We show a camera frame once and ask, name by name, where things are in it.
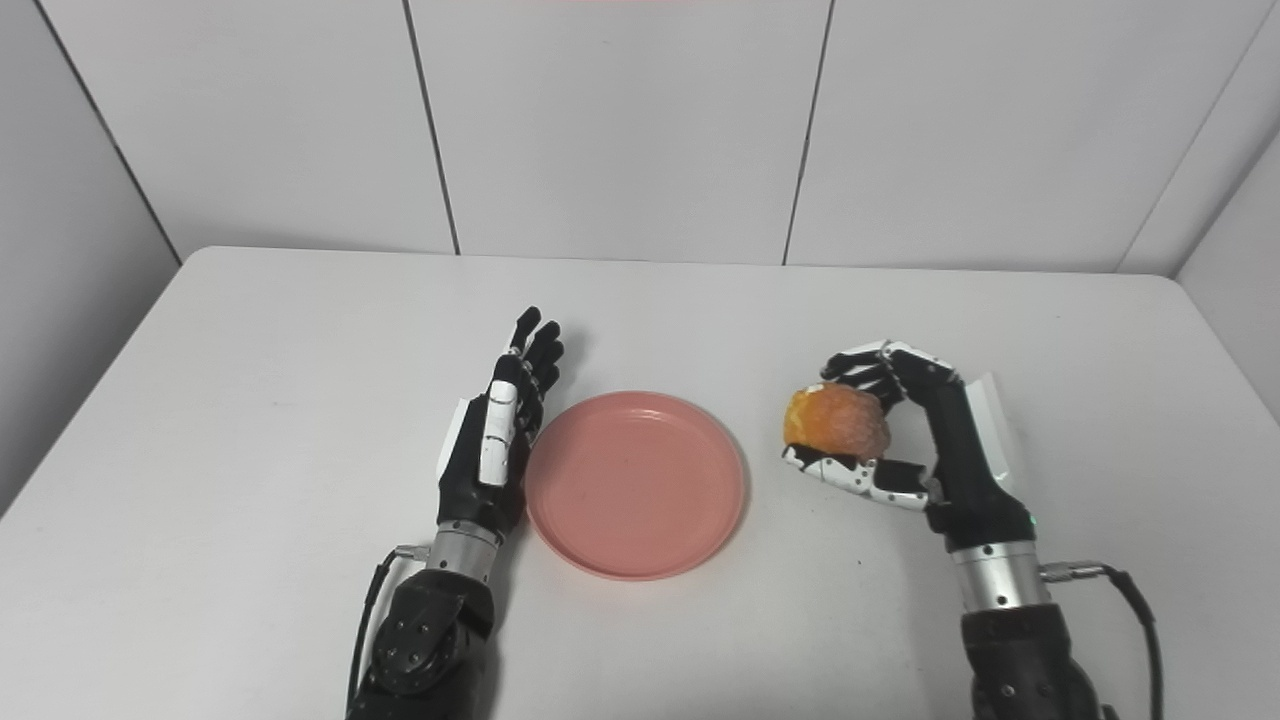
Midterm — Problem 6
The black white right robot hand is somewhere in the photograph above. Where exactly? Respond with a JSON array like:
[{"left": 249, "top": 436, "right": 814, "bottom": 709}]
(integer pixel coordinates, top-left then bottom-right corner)
[{"left": 782, "top": 340, "right": 1036, "bottom": 553}]

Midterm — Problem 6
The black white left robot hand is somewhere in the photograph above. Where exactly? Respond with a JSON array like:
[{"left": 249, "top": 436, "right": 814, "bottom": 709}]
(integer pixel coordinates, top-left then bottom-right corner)
[{"left": 437, "top": 306, "right": 565, "bottom": 541}]

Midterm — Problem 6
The orange cream puff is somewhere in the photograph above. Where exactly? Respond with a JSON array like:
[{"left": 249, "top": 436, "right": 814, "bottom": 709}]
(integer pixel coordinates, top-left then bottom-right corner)
[{"left": 783, "top": 384, "right": 892, "bottom": 463}]

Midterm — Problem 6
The pink round plate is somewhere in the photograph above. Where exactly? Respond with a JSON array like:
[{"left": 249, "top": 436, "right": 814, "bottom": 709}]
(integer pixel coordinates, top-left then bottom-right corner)
[{"left": 525, "top": 391, "right": 748, "bottom": 581}]

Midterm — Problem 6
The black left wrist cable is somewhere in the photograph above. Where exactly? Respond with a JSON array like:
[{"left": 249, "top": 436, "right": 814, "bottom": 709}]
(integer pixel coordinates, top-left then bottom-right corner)
[{"left": 345, "top": 545, "right": 431, "bottom": 717}]

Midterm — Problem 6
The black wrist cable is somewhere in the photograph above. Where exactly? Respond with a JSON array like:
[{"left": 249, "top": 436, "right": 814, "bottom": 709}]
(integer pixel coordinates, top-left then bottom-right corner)
[
  {"left": 1040, "top": 562, "right": 1166, "bottom": 720},
  {"left": 345, "top": 545, "right": 431, "bottom": 717}
]

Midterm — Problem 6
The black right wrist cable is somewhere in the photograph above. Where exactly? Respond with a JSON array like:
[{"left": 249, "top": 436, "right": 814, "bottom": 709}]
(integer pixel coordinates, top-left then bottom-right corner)
[{"left": 1040, "top": 562, "right": 1166, "bottom": 720}]

